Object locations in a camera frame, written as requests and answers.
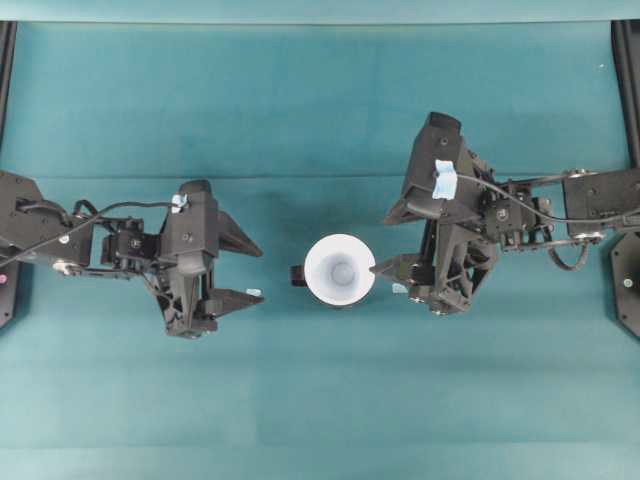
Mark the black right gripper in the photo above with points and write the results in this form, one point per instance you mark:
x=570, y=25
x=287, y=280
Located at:
x=455, y=259

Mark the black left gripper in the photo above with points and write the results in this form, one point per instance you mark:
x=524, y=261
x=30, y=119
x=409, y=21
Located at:
x=129, y=251

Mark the black cup holder with handle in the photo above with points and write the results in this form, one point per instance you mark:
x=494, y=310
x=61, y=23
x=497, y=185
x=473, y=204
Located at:
x=298, y=279

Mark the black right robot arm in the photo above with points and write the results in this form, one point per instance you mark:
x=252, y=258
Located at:
x=584, y=205

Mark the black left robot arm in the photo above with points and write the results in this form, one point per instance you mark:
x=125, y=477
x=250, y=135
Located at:
x=39, y=231

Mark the right tape marker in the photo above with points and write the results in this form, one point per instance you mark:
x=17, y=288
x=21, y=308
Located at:
x=399, y=289

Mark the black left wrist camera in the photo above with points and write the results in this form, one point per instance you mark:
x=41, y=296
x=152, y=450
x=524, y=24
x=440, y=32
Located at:
x=193, y=228

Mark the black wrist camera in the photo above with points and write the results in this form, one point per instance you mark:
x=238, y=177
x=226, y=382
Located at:
x=193, y=228
x=438, y=158

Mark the blue tape on right camera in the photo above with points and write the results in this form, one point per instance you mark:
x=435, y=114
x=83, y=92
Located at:
x=446, y=179

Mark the blue tape on camera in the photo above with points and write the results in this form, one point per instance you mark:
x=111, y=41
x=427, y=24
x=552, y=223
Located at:
x=446, y=179
x=179, y=201

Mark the blue tape on left camera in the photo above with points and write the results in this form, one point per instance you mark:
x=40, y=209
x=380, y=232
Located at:
x=179, y=201

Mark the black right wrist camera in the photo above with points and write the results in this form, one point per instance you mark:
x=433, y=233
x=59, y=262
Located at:
x=438, y=158

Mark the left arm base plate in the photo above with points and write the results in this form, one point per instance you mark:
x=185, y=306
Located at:
x=10, y=275

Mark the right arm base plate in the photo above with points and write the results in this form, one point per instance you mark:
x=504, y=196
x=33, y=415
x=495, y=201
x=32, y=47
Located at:
x=624, y=259

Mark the right black frame rail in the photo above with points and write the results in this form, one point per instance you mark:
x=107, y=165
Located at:
x=625, y=49

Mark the black frame rail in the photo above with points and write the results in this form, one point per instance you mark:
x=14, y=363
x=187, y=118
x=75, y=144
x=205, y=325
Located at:
x=625, y=49
x=7, y=45

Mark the left black frame rail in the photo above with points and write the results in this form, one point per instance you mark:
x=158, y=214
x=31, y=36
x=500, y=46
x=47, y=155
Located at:
x=7, y=45

